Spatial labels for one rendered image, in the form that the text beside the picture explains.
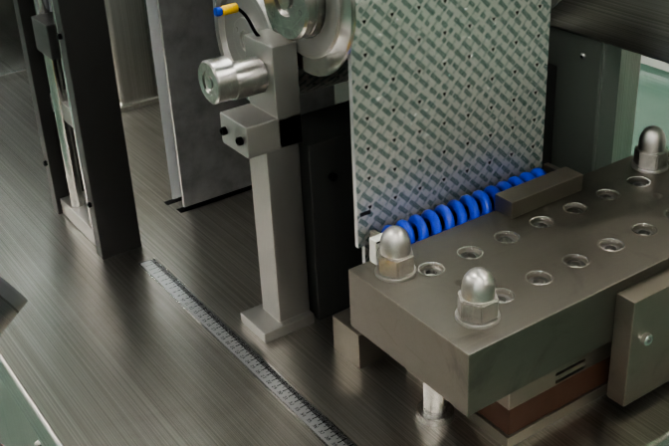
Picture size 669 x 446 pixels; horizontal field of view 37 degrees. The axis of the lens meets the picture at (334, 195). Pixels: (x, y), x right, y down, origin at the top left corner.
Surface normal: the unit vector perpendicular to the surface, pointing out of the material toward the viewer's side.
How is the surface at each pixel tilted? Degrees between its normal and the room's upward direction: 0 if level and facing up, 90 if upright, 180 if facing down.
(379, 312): 90
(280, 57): 90
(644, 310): 90
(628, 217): 0
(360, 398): 0
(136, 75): 90
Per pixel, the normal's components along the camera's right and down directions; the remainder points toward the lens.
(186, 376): -0.04, -0.89
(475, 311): -0.43, 0.43
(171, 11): 0.57, 0.36
